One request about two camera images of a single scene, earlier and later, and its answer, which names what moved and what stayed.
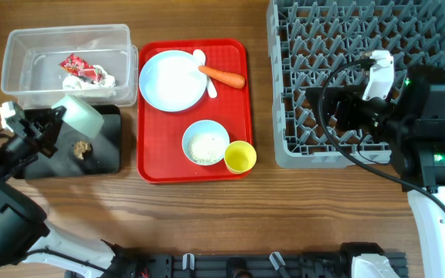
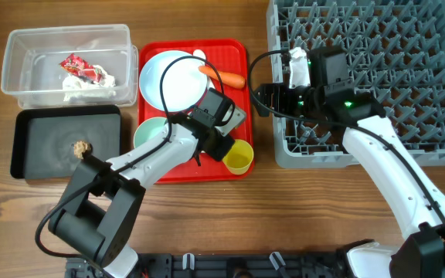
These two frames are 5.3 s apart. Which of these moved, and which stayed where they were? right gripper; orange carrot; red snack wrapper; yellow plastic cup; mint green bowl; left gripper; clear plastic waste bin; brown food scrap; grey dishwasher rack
Moved: right gripper; left gripper; mint green bowl
Stayed: orange carrot; yellow plastic cup; grey dishwasher rack; clear plastic waste bin; brown food scrap; red snack wrapper
